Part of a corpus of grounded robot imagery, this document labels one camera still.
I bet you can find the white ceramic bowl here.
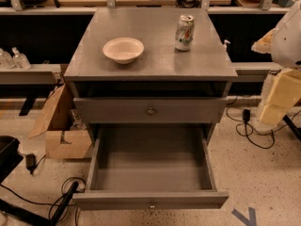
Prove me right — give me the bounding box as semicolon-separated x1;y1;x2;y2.
103;38;144;64

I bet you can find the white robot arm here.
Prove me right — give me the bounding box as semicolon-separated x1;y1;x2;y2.
251;1;301;131

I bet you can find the clear sanitizer bottle left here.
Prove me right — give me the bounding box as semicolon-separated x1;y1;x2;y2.
0;48;15;69

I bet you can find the black chair base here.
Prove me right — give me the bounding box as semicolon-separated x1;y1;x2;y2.
0;181;80;226

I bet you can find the black floor cable left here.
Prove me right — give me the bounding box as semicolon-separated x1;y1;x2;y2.
0;153;87;226

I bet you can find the black power adapter left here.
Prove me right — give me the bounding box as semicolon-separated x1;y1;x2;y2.
25;153;36;173

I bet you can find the closed grey upper drawer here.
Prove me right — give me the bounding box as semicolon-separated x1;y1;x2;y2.
74;97;226;123

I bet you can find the open grey lower drawer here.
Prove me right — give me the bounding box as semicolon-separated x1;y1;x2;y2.
73;124;229;210

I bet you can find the grey drawer cabinet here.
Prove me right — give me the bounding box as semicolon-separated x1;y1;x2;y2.
65;8;237;137

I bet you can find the black power adapter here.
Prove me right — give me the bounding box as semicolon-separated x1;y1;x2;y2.
243;109;250;123
25;153;36;173

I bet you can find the brown cardboard box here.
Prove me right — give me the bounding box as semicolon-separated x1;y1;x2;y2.
28;85;92;159

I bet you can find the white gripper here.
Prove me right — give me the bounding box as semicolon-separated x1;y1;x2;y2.
257;69;301;126

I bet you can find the white pump bottle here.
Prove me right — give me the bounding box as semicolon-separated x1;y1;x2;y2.
223;40;230;51

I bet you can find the clear sanitizer bottle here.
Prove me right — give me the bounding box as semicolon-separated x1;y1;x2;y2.
12;47;31;70
0;48;15;69

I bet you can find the clear sanitizer bottle right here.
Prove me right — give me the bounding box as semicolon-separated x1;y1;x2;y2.
12;47;31;70

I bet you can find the black power adapter right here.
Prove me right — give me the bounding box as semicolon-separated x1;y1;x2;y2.
243;109;250;123

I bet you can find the black bin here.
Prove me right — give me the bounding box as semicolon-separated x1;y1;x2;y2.
0;136;23;184

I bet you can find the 7up soda can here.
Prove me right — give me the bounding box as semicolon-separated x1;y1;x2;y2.
175;14;195;51

